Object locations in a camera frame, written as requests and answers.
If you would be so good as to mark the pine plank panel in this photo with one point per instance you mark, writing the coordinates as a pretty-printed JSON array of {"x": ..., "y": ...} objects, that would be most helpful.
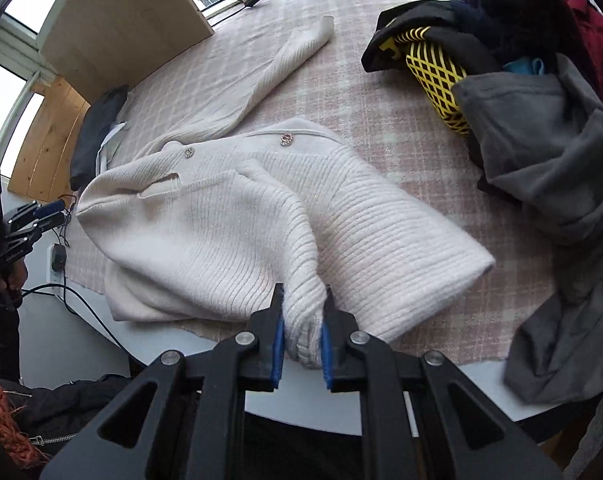
[{"x": 42, "y": 169}]

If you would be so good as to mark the black folded garment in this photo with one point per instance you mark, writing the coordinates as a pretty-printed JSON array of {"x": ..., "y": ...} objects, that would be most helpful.
[{"x": 97, "y": 122}]

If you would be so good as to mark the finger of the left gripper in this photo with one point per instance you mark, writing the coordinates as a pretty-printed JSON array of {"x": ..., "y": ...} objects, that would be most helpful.
[
  {"x": 41, "y": 227},
  {"x": 41, "y": 208}
]

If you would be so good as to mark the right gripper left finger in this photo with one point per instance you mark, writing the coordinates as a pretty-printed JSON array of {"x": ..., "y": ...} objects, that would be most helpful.
[{"x": 263, "y": 367}]

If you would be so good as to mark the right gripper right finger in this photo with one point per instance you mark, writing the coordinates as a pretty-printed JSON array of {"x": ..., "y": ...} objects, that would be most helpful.
[{"x": 343, "y": 363}]

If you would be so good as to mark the cream knit cardigan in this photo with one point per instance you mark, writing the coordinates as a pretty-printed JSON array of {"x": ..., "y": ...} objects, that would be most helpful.
[{"x": 205, "y": 222}]

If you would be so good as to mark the black garment on basket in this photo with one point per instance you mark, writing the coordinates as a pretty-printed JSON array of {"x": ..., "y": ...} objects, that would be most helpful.
[{"x": 481, "y": 35}]

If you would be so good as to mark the pink plaid tablecloth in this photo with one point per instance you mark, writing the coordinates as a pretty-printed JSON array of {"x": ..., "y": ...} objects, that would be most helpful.
[{"x": 388, "y": 120}]

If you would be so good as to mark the person's left hand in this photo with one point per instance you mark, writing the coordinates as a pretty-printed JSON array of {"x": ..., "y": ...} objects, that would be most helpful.
[{"x": 14, "y": 278}]

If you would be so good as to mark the white power strip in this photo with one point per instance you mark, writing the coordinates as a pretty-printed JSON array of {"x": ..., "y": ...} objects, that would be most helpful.
[{"x": 52, "y": 277}]

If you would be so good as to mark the white folded cloth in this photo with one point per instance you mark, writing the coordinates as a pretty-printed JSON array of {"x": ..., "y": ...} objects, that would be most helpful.
[{"x": 109, "y": 147}]

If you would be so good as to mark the yellow mesh laundry basket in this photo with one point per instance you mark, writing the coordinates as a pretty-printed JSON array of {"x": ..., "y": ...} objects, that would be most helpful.
[{"x": 437, "y": 73}]

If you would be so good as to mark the black plug charger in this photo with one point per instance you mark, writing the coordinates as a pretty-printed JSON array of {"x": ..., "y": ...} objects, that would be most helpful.
[{"x": 58, "y": 257}]

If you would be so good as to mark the light wooden board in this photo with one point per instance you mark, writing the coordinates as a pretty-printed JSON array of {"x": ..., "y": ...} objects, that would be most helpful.
[{"x": 97, "y": 45}]

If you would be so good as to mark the grey garment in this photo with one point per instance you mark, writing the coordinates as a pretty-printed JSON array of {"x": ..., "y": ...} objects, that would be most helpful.
[{"x": 540, "y": 137}]

